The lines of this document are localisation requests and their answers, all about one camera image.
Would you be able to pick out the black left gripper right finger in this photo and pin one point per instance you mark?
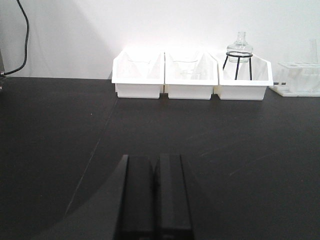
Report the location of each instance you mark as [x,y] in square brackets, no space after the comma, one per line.
[172,215]

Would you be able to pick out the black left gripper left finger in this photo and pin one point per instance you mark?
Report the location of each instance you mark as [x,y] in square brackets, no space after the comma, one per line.
[136,219]

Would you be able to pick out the left white storage bin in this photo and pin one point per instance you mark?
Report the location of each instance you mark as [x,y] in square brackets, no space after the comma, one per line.
[139,73]

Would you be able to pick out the white storage bin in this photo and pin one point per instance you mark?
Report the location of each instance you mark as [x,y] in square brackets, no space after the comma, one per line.
[200,89]
[244,81]
[139,73]

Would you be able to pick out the middle white storage bin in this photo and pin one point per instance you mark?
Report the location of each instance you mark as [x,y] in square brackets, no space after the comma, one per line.
[200,89]

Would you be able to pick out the glass beaker in middle bin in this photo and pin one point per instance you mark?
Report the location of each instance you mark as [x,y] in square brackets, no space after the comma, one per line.
[190,74]

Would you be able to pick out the right white storage bin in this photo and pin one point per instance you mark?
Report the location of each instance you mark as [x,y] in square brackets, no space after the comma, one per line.
[244,81]

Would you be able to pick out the white test tube rack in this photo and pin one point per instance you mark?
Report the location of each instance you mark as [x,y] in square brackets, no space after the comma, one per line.
[297,79]

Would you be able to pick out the clear glass flask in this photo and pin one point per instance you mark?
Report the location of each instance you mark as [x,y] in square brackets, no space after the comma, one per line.
[239,48]

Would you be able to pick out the black wire tripod stand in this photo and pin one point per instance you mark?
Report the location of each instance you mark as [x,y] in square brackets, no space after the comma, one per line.
[237,62]

